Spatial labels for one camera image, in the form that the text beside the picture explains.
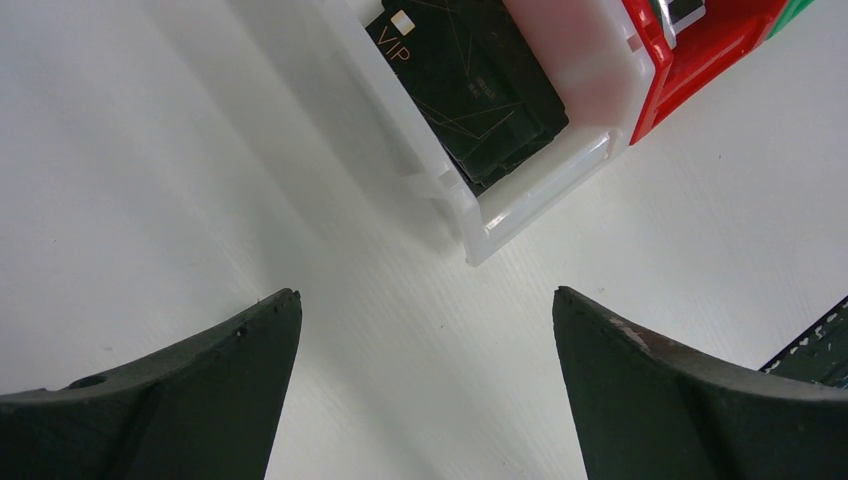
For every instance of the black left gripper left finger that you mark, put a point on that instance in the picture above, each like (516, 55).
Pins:
(206, 407)

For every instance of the white magnetic stripe cards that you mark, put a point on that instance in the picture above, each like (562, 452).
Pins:
(677, 15)

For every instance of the black VIP cards stack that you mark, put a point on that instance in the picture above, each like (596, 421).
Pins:
(472, 75)

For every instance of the red plastic bin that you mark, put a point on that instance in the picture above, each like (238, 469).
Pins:
(728, 32)

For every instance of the white plastic bin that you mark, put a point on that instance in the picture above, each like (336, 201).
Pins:
(599, 68)

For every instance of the green plastic bin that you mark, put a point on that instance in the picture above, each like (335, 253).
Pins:
(791, 10)

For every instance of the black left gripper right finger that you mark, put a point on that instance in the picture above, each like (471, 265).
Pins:
(648, 407)

